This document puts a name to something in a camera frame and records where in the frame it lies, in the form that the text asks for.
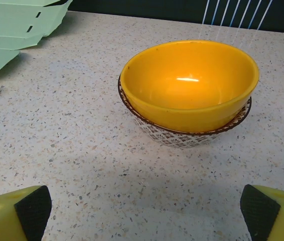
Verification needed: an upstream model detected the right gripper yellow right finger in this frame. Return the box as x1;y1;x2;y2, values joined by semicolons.
239;184;284;241

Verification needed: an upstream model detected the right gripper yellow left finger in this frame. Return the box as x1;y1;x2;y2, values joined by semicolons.
0;185;52;241

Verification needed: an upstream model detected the green flat paper box sheet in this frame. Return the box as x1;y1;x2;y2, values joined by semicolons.
0;0;64;8

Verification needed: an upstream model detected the yellow ceramic bowl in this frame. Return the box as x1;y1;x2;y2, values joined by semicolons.
120;40;260;133

